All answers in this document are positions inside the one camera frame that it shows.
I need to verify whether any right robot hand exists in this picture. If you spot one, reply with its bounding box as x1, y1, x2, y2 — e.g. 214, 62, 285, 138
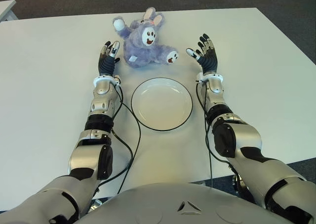
185, 33, 219, 74

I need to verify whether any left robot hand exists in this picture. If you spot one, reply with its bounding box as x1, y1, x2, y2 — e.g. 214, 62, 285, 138
98, 40, 121, 76

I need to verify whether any purple plush bunny doll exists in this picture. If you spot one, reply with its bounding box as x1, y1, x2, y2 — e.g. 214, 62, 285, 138
112, 7, 180, 68

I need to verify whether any white plate black rim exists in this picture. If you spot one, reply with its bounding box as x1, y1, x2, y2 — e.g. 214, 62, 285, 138
130, 77, 194, 132

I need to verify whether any grey desk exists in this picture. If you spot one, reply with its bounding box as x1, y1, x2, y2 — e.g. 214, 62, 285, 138
0, 0, 17, 23

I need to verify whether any silver robot torso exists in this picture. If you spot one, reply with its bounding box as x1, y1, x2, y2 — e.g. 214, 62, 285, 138
79, 182, 271, 224

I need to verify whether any long black left arm cable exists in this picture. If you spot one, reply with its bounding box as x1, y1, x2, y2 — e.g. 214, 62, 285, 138
115, 82, 142, 194

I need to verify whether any long black arm cable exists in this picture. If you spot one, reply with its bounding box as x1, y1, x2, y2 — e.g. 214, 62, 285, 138
196, 80, 214, 192
115, 82, 142, 194

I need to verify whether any short black left arm cable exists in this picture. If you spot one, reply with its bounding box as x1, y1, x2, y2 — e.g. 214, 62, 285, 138
95, 125, 134, 189

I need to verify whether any short black arm cable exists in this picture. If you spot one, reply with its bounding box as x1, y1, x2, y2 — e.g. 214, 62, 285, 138
203, 115, 233, 166
95, 125, 134, 189

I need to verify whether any short black right arm cable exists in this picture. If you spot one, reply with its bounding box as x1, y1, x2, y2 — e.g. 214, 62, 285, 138
203, 115, 233, 166

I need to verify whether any long black right arm cable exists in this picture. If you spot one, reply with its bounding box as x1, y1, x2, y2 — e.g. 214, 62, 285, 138
196, 80, 214, 192

